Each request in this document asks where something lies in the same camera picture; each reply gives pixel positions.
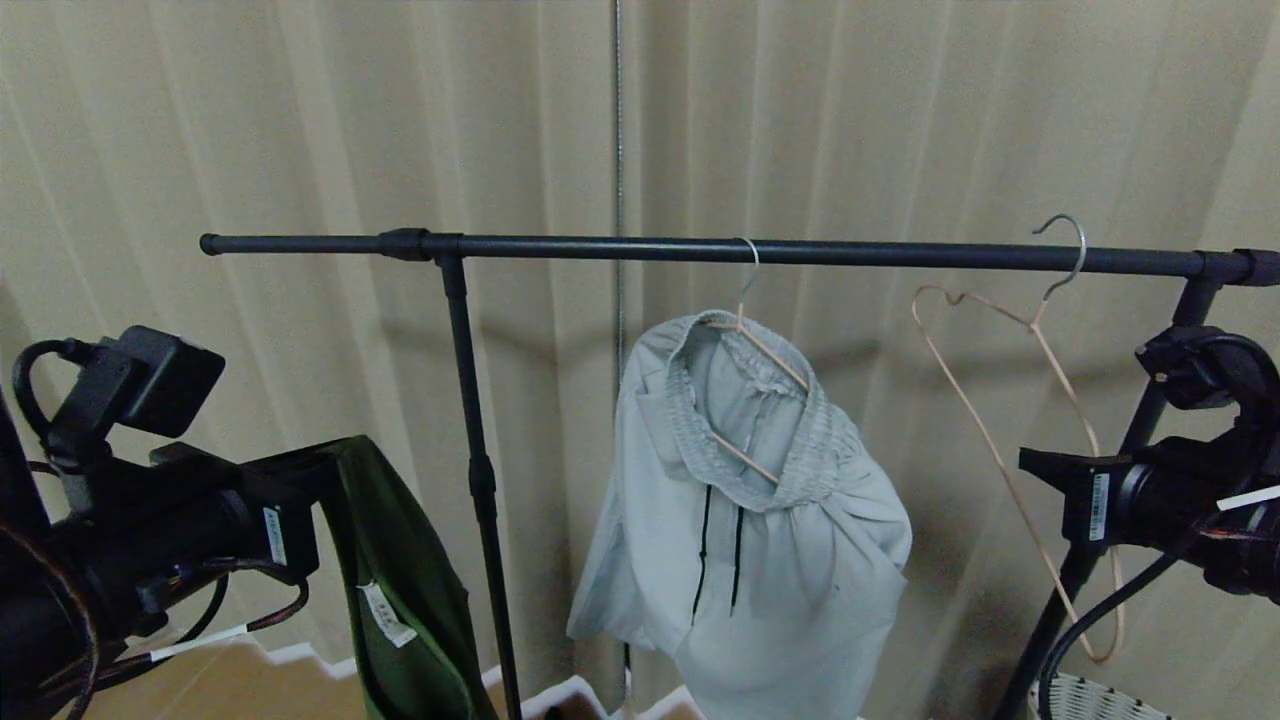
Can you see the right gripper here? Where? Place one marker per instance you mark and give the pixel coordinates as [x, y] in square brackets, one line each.
[1150, 500]

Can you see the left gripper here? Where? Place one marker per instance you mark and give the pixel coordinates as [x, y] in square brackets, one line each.
[180, 540]

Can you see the green garment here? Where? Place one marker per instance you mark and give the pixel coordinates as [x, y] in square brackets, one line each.
[400, 560]

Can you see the pink clothes hanger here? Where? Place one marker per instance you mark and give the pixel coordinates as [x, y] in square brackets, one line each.
[772, 352]
[1083, 252]

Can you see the pale grey shorts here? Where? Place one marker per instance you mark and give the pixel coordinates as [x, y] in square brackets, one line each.
[780, 600]

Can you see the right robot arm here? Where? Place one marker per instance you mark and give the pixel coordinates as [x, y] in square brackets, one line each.
[1250, 570]

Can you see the white laundry basket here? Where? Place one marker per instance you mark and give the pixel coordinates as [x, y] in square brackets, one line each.
[1100, 700]

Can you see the black clothes rack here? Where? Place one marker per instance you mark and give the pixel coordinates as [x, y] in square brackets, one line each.
[600, 247]

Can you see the beige curtain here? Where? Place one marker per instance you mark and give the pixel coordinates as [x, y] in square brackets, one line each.
[300, 120]

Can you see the silver curtain wand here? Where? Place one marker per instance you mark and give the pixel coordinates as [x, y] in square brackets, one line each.
[618, 120]

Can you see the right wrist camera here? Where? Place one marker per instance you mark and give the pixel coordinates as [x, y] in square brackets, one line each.
[1200, 370]

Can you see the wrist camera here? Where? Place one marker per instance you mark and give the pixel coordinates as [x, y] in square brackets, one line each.
[160, 385]
[1200, 370]

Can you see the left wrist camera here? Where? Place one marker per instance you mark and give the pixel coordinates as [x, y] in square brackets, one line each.
[160, 385]

